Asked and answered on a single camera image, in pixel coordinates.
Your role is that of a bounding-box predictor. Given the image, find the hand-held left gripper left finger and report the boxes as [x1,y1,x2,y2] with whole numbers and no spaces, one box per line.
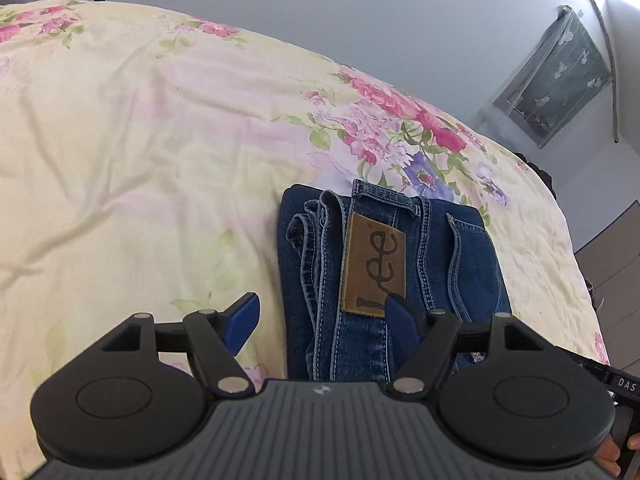
[100,292,262,395]

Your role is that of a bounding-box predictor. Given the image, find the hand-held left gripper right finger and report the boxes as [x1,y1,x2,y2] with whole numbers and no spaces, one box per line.
[384,295,557,396]

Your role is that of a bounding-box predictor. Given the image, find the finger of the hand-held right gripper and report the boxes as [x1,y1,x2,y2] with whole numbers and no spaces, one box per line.
[552,343,608,380]

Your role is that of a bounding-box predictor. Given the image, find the blue denim pants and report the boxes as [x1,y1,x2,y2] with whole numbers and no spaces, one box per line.
[277,178,514,382]

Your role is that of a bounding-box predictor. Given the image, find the person's right hand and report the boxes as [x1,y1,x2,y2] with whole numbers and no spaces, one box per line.
[596,430,640,478]

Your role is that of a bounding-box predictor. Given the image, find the grey cabinet panel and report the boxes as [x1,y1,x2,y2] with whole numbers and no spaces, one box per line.
[574,199,640,368]

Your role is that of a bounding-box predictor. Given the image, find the floral cream blanket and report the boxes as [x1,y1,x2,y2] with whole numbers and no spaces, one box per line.
[0,2,612,480]

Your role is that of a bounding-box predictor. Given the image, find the black garment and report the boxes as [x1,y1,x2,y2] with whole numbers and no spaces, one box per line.
[516,156,558,193]

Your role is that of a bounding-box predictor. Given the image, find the green printed window curtain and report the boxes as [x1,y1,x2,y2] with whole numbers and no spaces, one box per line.
[492,5,612,148]

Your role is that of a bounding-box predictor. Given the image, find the thin wall pipe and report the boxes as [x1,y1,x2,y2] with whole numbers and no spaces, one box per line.
[570,0,621,144]

